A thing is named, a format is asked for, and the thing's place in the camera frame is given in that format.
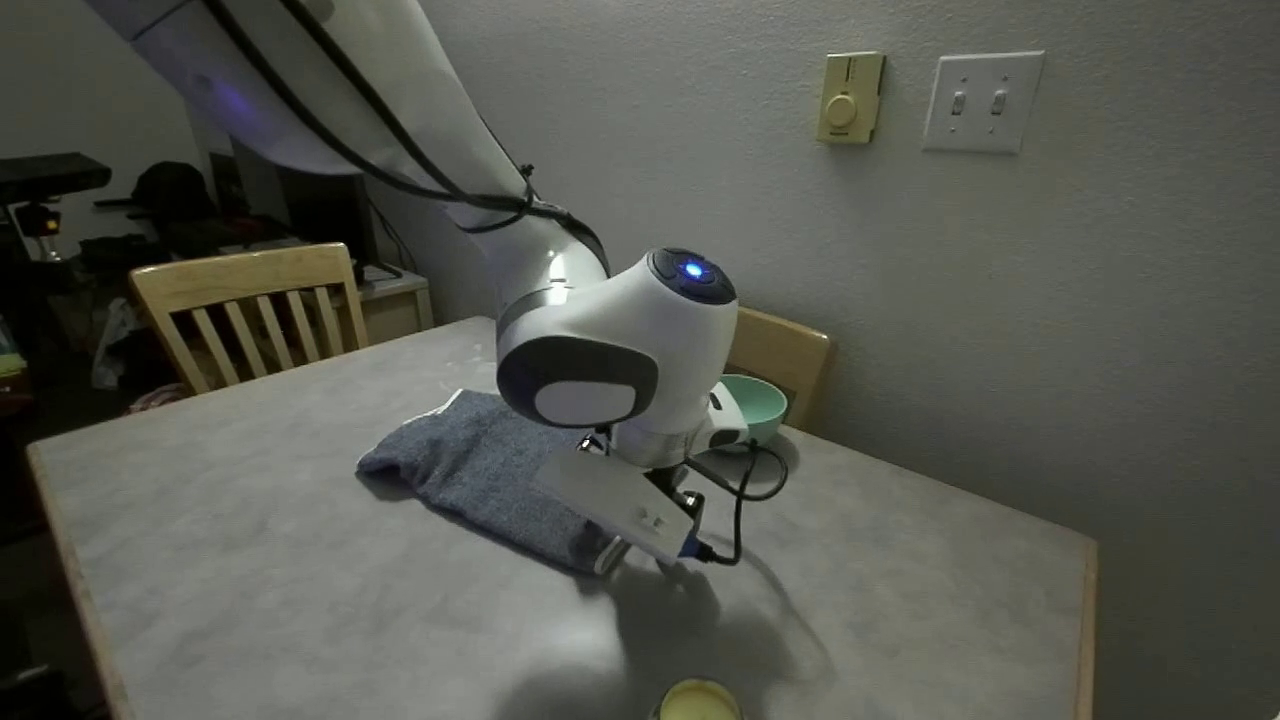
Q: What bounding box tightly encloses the yellowed wall thermostat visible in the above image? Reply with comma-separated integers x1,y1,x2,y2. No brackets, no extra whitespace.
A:
814,50,887,145

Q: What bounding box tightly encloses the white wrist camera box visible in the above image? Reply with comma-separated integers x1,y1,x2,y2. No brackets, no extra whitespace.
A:
534,447,694,559

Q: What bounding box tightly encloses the mint green bowl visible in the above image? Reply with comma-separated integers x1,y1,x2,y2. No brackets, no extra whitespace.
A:
721,373,791,440

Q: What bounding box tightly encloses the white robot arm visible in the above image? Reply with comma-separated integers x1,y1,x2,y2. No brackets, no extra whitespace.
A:
88,0,737,564

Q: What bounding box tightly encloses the right wooden chair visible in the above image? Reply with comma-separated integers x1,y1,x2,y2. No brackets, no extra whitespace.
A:
729,309,831,426

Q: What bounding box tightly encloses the grey towel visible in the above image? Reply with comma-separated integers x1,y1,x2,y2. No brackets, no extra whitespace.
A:
355,389,615,581

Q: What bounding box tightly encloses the wooden chair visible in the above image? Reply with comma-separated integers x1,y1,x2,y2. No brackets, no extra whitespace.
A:
729,309,831,426
130,243,368,392

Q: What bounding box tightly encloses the white double light switch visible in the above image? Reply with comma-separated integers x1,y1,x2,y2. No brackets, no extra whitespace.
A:
925,48,1047,154

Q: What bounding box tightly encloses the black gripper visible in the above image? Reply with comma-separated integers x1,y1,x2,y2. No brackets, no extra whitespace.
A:
578,436,694,564

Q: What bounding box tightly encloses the glass jar with yellow lid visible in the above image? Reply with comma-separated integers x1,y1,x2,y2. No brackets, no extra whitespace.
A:
650,680,742,720

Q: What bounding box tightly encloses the left wooden chair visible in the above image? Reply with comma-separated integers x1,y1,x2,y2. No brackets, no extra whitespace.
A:
130,243,368,392

